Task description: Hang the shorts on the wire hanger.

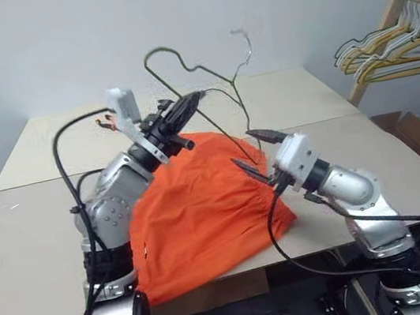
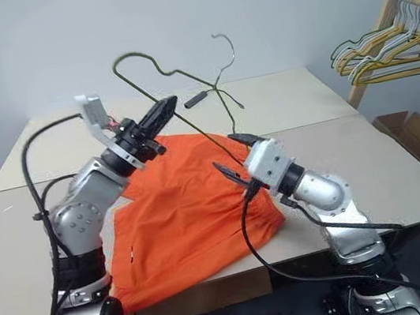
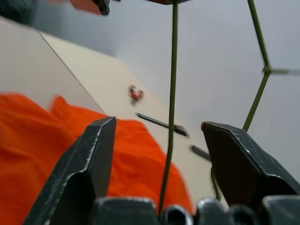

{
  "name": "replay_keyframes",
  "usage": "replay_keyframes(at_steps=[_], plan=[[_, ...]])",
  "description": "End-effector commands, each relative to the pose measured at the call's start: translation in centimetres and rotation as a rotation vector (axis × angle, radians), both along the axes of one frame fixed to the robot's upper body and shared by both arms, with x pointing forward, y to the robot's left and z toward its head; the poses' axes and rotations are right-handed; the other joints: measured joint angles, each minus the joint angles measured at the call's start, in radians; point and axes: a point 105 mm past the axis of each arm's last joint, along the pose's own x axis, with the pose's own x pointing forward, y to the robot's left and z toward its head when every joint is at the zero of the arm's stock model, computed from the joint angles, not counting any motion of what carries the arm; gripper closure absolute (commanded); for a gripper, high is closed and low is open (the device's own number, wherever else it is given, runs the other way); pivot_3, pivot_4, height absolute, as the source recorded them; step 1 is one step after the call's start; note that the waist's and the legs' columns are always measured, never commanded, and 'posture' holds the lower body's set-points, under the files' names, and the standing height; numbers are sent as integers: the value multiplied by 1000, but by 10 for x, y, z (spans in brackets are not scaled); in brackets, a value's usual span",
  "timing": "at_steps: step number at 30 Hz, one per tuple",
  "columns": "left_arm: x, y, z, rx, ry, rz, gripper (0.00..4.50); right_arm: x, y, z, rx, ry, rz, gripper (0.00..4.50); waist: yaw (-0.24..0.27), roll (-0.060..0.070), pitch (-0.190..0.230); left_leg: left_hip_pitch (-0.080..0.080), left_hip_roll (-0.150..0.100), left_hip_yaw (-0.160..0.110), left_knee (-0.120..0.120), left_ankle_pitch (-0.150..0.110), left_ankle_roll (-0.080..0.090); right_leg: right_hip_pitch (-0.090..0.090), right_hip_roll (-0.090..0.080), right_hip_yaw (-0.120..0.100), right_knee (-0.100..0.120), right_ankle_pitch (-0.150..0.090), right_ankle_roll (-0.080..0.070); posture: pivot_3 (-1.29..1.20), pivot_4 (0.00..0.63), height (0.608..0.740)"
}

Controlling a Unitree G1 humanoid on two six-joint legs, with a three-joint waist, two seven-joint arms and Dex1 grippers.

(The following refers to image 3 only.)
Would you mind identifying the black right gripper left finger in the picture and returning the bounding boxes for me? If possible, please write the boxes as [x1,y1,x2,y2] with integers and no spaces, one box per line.
[23,116,117,225]

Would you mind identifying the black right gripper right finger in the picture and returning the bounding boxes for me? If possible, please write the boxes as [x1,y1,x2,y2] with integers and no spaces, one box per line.
[201,121,300,207]

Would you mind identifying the orange shorts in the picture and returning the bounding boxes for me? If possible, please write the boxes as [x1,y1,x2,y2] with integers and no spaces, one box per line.
[0,93,195,225]

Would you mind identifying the short black tape strip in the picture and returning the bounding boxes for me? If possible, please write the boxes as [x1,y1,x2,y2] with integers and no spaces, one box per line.
[189,144,212,162]

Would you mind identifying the long black tape strip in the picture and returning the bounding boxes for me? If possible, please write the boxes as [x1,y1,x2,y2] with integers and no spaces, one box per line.
[135,112,191,138]

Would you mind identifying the small red black object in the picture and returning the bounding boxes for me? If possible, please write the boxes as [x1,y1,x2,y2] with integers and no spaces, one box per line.
[128,84,144,106]

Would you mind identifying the orange and black clamp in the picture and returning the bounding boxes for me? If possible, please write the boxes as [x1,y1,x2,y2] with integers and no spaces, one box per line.
[46,0,111,16]

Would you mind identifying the green wire hanger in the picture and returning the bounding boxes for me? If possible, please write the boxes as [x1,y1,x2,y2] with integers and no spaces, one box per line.
[158,0,300,213]

